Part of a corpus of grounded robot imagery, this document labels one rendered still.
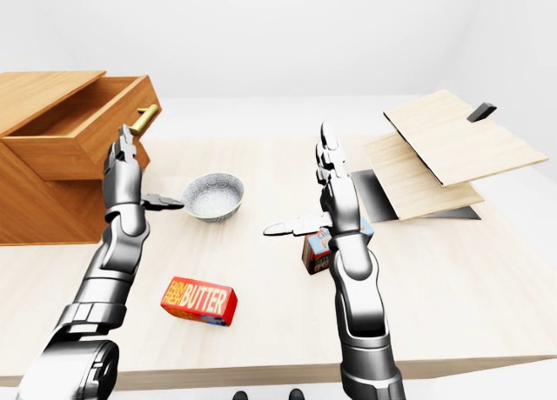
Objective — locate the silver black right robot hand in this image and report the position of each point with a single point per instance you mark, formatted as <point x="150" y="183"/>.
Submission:
<point x="341" y="200"/>

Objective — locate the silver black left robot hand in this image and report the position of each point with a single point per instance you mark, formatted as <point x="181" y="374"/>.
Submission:
<point x="122" y="182"/>

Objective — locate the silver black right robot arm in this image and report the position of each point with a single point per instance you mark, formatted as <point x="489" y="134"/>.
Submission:
<point x="359" y="295"/>

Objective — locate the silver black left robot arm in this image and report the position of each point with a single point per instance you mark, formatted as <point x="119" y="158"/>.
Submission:
<point x="114" y="252"/>

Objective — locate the open wooden drawer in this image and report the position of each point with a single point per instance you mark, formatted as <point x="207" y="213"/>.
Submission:
<point x="65" y="150"/>

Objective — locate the wooden cabinet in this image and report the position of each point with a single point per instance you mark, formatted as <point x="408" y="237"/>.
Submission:
<point x="35" y="213"/>

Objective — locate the flat dark plate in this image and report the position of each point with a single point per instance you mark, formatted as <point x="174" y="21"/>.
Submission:
<point x="374" y="191"/>

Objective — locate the blue brown food box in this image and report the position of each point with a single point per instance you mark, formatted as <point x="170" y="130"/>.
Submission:
<point x="315" y="252"/>

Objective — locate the small pale wooden board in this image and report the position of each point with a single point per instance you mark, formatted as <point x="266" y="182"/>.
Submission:
<point x="413" y="187"/>

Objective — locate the grey patterned bowl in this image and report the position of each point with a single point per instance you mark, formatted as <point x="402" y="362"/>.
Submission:
<point x="213" y="198"/>

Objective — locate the large pale wooden board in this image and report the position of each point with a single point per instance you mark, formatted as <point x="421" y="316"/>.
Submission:
<point x="461" y="139"/>

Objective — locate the red butter box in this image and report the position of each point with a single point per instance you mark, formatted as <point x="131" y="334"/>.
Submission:
<point x="200" y="300"/>

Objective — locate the small black block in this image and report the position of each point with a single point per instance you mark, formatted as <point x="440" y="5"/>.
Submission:
<point x="481" y="112"/>

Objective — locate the small dark rounded shape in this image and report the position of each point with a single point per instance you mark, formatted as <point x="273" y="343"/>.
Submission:
<point x="296" y="395"/>
<point x="239" y="395"/>

